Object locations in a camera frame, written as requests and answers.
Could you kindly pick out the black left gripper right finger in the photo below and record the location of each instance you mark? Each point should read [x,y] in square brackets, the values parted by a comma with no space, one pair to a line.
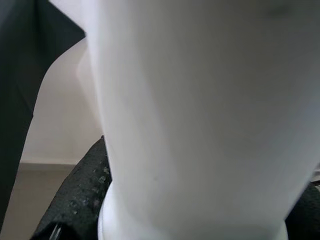
[305,215]

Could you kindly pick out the white plastic table leg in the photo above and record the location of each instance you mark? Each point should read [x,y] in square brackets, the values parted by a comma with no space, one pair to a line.
[200,112]

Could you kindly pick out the black tablecloth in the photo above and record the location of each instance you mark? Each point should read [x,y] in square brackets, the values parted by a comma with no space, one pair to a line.
[20,75]

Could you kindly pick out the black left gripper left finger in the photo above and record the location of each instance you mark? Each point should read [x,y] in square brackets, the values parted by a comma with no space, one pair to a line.
[75,195]

